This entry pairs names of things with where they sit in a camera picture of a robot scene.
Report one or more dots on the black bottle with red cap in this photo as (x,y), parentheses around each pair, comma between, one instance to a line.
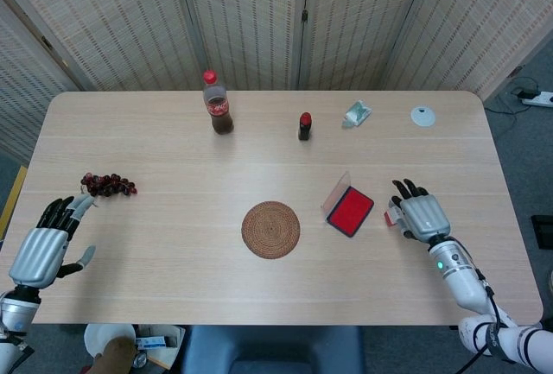
(304,130)

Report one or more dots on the small blue white carton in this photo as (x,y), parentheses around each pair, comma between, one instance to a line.
(151,343)

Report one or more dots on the white round table grommet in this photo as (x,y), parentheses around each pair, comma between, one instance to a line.
(423,117)

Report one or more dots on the round woven rattan coaster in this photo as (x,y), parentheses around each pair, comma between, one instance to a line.
(271,230)

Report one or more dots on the brown rounded object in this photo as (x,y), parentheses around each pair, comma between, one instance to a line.
(116,354)

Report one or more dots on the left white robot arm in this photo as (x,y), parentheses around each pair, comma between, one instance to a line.
(15,313)

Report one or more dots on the cardboard box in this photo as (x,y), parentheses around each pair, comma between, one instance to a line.
(173,339)

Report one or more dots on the cola bottle with red cap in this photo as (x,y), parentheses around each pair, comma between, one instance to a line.
(220,119)

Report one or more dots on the white red stamp block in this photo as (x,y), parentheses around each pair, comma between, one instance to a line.
(391,217)

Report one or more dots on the white plate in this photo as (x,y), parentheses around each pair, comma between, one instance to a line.
(99,335)

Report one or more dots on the blue grey chair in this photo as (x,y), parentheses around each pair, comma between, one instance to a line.
(272,348)

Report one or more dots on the yellow flat board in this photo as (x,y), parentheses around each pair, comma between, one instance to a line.
(13,201)

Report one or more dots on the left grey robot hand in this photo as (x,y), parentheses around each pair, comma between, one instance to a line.
(39,253)

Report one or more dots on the red ink pad with clear lid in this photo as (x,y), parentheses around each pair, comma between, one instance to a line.
(350,210)

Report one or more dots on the woven folding screen panel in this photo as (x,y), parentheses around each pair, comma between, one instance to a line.
(108,24)
(26,89)
(246,24)
(475,24)
(358,24)

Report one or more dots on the white green tissue pack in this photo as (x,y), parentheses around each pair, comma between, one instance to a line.
(356,115)

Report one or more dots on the white power strip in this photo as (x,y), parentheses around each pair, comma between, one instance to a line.
(540,99)

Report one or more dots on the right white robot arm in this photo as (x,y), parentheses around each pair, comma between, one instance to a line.
(466,279)

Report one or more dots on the bunch of dark red grapes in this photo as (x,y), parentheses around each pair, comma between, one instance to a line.
(108,186)

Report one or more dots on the dark metal screen hinge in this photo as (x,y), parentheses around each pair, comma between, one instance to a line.
(46,42)
(304,15)
(515,71)

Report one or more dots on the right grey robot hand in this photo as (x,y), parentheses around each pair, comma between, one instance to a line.
(425,218)

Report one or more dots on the black flat floor object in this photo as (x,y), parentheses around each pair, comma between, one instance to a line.
(543,231)

